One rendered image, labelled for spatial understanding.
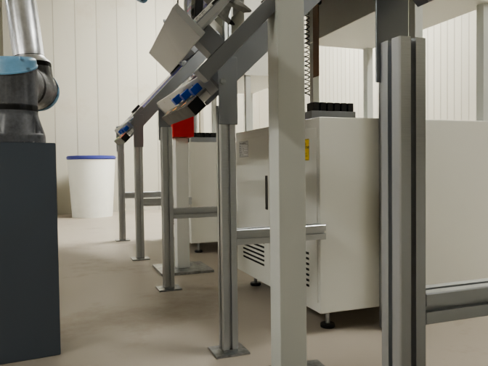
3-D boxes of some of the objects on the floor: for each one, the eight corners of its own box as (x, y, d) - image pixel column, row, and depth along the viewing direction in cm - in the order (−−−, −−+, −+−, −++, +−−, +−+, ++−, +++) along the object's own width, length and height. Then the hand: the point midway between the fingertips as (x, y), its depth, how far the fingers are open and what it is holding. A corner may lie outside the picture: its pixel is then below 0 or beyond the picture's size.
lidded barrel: (111, 213, 543) (110, 156, 541) (122, 216, 500) (120, 155, 498) (64, 215, 521) (62, 156, 519) (71, 219, 478) (70, 155, 476)
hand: (241, 20), depth 156 cm, fingers open, 14 cm apart
